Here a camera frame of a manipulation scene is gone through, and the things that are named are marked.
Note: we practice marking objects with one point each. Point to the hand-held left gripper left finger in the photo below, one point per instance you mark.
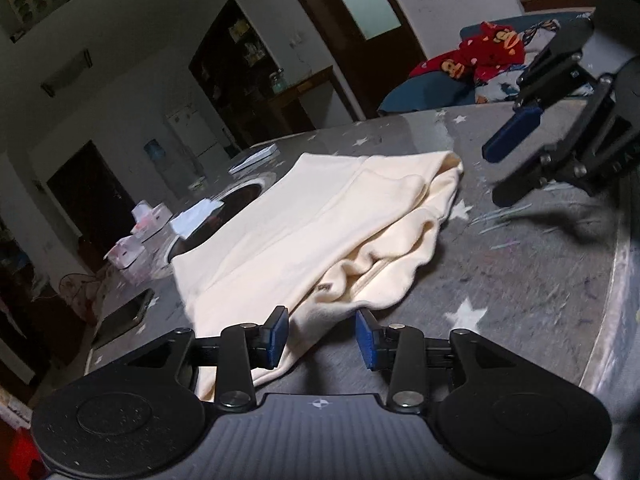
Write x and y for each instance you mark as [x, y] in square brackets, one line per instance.
[276, 338]

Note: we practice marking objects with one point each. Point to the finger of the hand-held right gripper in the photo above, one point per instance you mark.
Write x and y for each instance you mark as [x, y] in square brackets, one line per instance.
[511, 135]
[545, 170]

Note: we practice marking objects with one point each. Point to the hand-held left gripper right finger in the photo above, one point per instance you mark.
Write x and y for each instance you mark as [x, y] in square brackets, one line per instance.
[365, 338]

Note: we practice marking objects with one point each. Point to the cream garment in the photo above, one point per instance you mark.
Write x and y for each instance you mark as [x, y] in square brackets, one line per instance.
[325, 220]

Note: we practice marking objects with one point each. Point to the red printed garment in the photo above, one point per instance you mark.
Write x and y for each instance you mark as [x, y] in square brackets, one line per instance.
[477, 55]

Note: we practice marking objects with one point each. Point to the blue sofa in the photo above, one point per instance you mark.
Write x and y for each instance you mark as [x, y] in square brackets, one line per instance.
[430, 91]

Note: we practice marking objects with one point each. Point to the grey star-print tablecloth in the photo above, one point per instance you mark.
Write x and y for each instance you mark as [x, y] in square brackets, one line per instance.
[525, 280]

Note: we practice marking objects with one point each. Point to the dark round hotplate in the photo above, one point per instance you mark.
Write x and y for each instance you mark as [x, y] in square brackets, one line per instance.
[235, 205]

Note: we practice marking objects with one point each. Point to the white paper sheet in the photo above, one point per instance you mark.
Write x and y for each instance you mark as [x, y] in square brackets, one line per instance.
[196, 216]

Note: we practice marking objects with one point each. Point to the black smartphone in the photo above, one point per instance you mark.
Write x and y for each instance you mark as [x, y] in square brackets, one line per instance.
[124, 316]

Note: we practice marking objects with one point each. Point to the pink white tissue box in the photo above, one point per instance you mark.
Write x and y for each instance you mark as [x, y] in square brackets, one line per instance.
[149, 216]
[127, 253]

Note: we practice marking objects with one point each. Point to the white flat box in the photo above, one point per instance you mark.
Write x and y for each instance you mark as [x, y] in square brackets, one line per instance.
[254, 158]

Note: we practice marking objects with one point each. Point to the dark door with glass pane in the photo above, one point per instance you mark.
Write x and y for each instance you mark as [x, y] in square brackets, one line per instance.
[352, 15]

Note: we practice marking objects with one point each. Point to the floor fan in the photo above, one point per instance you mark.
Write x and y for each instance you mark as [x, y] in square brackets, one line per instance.
[76, 294]

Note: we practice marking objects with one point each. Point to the wooden side desk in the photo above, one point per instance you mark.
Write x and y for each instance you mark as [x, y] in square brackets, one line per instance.
[299, 97]

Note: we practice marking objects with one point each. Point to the water dispenser with bottle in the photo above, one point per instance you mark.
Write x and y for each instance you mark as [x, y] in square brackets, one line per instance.
[156, 156]

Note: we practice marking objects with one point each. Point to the white refrigerator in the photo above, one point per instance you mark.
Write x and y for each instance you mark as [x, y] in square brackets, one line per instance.
[192, 132]

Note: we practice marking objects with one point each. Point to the dark wooden shelf cabinet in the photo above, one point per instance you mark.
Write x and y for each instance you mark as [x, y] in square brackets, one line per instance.
[235, 75]

